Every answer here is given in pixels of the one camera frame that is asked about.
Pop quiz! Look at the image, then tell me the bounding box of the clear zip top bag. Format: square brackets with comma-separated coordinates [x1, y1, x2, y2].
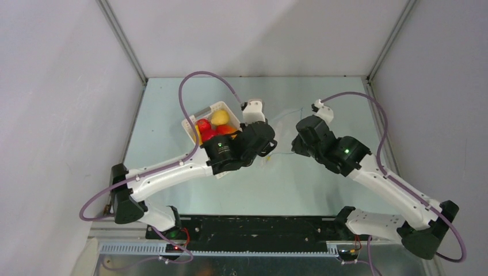
[260, 108, 303, 168]

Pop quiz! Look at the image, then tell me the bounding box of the large red toy apple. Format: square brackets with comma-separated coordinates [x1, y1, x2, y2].
[201, 129, 219, 143]

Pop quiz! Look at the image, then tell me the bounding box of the yellow toy banana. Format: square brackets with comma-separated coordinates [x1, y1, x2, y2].
[194, 125, 203, 145]

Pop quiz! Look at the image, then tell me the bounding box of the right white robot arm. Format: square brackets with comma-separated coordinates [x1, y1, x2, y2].
[292, 116, 459, 260]

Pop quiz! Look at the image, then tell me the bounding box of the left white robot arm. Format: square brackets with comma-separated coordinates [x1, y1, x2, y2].
[110, 121, 277, 240]

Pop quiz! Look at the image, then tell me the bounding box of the yellow toy lemon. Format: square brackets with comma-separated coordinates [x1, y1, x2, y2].
[210, 109, 230, 126]

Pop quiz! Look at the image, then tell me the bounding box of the small red toy apple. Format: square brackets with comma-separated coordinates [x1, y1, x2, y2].
[196, 118, 212, 132]

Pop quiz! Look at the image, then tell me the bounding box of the white perforated plastic basket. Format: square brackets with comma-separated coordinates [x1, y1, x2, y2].
[181, 101, 245, 180]

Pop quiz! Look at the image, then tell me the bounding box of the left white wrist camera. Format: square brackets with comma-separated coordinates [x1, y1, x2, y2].
[241, 99, 266, 125]

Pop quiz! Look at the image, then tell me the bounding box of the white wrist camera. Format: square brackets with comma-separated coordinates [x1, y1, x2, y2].
[241, 99, 266, 125]
[311, 99, 334, 125]

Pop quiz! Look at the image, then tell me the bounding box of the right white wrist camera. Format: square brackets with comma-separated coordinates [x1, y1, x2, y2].
[311, 99, 334, 125]

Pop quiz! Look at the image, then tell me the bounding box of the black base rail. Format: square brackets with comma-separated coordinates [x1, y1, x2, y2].
[163, 214, 355, 252]

